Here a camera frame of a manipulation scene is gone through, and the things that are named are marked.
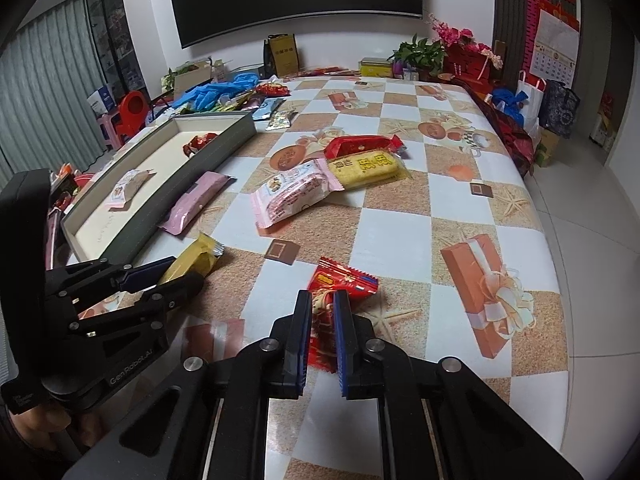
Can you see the red plastic chair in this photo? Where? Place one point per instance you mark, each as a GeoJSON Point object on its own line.
{"type": "Point", "coordinates": [132, 112]}

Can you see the pink artificial flowers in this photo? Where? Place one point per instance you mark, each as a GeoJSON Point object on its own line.
{"type": "Point", "coordinates": [455, 35]}

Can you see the dark red cloth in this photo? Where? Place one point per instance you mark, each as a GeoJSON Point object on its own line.
{"type": "Point", "coordinates": [505, 125]}

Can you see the grey curtain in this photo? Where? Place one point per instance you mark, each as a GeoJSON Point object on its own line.
{"type": "Point", "coordinates": [50, 90]}

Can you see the gold snack packet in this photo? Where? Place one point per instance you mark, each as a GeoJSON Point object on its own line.
{"type": "Point", "coordinates": [195, 260]}

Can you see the large pink-white snack packet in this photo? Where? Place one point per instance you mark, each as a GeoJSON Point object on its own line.
{"type": "Point", "coordinates": [292, 192]}

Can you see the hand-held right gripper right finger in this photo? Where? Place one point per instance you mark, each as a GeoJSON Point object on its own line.
{"type": "Point", "coordinates": [342, 345]}

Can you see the wall calendar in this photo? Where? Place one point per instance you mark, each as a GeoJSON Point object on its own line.
{"type": "Point", "coordinates": [555, 42]}

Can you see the yellow-green snack packet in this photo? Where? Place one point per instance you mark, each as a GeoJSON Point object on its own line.
{"type": "Point", "coordinates": [227, 105]}

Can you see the green cardboard box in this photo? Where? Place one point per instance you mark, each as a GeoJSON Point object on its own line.
{"type": "Point", "coordinates": [547, 145]}

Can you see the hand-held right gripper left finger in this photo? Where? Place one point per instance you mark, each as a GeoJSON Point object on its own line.
{"type": "Point", "coordinates": [301, 370]}

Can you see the green potted plant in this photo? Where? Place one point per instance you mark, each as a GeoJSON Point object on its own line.
{"type": "Point", "coordinates": [420, 52]}

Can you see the yellow and black paper bag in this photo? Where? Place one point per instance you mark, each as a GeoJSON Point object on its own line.
{"type": "Point", "coordinates": [281, 55]}

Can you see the blue rubber gloves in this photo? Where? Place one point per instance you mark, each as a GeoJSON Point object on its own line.
{"type": "Point", "coordinates": [220, 91]}

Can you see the glass display cabinet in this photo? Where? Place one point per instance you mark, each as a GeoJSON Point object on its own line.
{"type": "Point", "coordinates": [112, 25]}

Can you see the green tin box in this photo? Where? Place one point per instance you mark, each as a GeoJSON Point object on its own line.
{"type": "Point", "coordinates": [376, 66]}

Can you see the pink plastic stool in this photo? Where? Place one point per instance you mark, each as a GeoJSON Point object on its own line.
{"type": "Point", "coordinates": [107, 130]}

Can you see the dark blue patterned bag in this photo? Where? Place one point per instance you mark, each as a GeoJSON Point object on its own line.
{"type": "Point", "coordinates": [560, 107]}

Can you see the large yellow snack packet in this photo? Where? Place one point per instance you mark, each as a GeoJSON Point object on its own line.
{"type": "Point", "coordinates": [367, 167]}

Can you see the small white-pink snack packet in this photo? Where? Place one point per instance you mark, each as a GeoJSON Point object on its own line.
{"type": "Point", "coordinates": [127, 187]}

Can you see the long pink snack packet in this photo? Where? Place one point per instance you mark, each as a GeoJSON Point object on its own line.
{"type": "Point", "coordinates": [197, 200]}

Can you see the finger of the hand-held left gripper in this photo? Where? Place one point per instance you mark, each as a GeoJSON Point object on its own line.
{"type": "Point", "coordinates": [175, 292]}
{"type": "Point", "coordinates": [145, 272]}

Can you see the long red snack packet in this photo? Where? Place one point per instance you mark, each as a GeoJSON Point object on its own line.
{"type": "Point", "coordinates": [360, 145]}

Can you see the red gift box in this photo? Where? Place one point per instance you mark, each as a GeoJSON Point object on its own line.
{"type": "Point", "coordinates": [467, 62]}

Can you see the open cardboard box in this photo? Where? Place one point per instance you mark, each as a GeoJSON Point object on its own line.
{"type": "Point", "coordinates": [192, 75]}

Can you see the group of small boxed goods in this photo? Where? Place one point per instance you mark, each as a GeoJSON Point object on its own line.
{"type": "Point", "coordinates": [67, 182]}

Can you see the red printed snack packet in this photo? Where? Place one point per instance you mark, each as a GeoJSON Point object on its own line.
{"type": "Point", "coordinates": [332, 280]}

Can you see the white paper bag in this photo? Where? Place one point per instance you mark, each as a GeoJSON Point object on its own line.
{"type": "Point", "coordinates": [531, 95]}

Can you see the silver candy packet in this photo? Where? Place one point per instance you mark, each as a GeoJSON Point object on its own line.
{"type": "Point", "coordinates": [280, 120]}

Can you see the grey shallow box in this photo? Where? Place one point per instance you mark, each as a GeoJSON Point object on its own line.
{"type": "Point", "coordinates": [125, 240]}

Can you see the light blue snack packet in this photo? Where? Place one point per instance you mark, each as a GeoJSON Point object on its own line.
{"type": "Point", "coordinates": [267, 107]}

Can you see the crumpled red snack packet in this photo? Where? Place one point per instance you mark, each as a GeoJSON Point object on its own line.
{"type": "Point", "coordinates": [200, 142]}

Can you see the blue plastic bag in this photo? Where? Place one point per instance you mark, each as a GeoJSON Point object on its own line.
{"type": "Point", "coordinates": [507, 102]}

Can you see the white and blue carton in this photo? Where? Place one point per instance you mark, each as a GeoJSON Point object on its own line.
{"type": "Point", "coordinates": [100, 100]}

